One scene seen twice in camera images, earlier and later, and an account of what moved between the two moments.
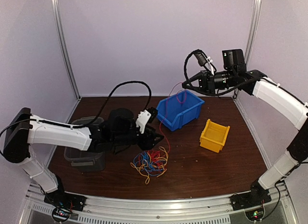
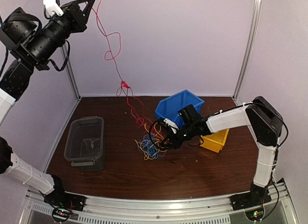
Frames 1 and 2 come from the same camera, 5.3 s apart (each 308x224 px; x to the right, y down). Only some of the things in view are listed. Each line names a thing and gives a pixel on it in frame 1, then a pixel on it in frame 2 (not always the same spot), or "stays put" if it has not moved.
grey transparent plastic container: (90, 160) stays put
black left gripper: (147, 142) → (79, 18)
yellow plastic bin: (213, 136) stays put
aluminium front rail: (101, 209) stays put
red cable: (167, 110) → (112, 43)
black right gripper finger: (185, 84) → (166, 143)
